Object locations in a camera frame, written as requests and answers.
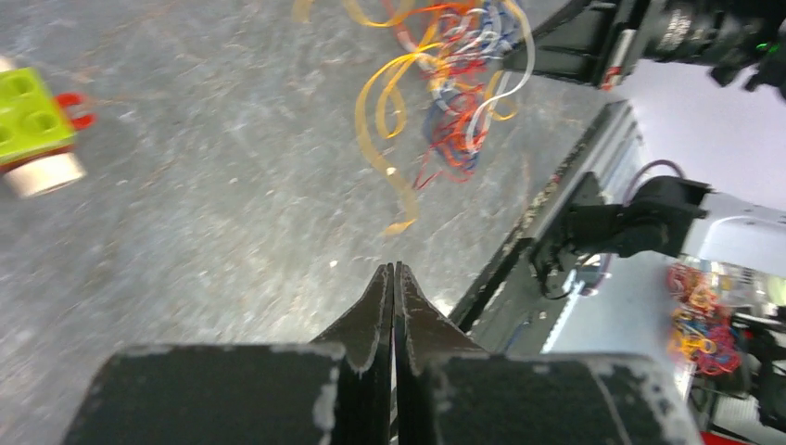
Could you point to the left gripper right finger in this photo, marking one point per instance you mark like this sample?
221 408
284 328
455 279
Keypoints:
453 392

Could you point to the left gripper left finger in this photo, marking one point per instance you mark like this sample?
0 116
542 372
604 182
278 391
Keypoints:
331 390

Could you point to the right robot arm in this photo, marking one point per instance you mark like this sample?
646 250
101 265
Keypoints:
724 36

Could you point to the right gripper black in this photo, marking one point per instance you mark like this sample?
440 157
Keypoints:
576 43

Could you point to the toy brick car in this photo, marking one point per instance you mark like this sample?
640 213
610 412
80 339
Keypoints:
38 132

